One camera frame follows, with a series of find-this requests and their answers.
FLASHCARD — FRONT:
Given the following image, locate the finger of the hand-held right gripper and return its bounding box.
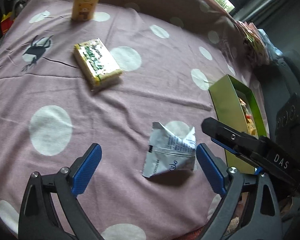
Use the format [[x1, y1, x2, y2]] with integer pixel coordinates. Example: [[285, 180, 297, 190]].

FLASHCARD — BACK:
[[201, 117, 265, 160], [236, 153, 263, 177]]

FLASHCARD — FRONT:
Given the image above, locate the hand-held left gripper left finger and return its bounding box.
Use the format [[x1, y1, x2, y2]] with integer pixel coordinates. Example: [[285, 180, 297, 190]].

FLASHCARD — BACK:
[[18, 143, 103, 240]]

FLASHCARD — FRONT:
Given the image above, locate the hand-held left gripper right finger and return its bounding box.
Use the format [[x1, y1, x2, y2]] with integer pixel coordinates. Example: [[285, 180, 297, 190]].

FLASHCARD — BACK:
[[196, 143, 283, 240]]

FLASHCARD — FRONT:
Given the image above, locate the green cardboard box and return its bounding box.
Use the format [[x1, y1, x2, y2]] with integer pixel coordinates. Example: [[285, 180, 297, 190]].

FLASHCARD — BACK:
[[209, 74, 268, 174]]

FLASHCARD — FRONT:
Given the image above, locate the silver grey snack packet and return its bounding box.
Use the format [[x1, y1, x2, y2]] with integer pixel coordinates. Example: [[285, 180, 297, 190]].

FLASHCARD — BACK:
[[142, 121, 197, 179]]

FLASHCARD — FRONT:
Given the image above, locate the pink polka-dot bed sheet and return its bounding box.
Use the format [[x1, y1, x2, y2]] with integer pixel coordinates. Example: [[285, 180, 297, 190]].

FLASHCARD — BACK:
[[0, 0, 268, 240]]

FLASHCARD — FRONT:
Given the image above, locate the pile of folded clothes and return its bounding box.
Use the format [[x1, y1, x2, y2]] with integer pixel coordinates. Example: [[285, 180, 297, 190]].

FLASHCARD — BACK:
[[236, 21, 283, 67]]

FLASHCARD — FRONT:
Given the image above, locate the yellow-edged snack bar packet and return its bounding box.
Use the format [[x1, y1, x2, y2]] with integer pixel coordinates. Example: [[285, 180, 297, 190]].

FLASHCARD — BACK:
[[73, 38, 123, 92]]

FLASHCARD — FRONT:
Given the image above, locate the pink dotted pillow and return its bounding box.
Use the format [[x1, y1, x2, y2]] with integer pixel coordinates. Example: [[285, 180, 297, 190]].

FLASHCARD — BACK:
[[97, 0, 243, 63]]

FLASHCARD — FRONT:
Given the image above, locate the yellow and red object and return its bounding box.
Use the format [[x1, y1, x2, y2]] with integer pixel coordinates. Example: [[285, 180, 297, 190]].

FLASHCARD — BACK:
[[0, 12, 14, 34]]

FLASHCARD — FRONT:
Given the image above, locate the yellow bear-print bottle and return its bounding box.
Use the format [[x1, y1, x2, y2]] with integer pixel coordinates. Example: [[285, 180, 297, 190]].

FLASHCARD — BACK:
[[70, 0, 103, 22]]

